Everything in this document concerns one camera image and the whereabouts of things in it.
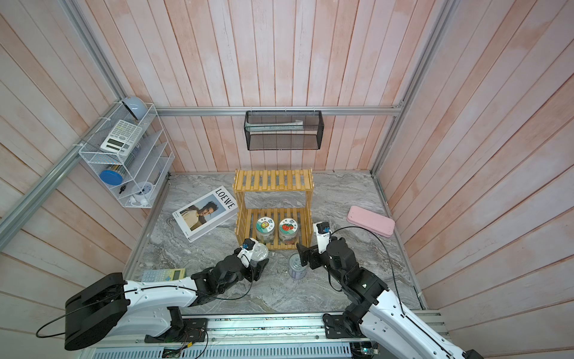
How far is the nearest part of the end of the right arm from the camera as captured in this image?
0.66 metres

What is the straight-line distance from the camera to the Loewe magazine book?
38.1 inches

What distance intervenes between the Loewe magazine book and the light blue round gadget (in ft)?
1.38

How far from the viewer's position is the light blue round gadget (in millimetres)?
829

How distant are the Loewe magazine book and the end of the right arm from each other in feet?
1.37
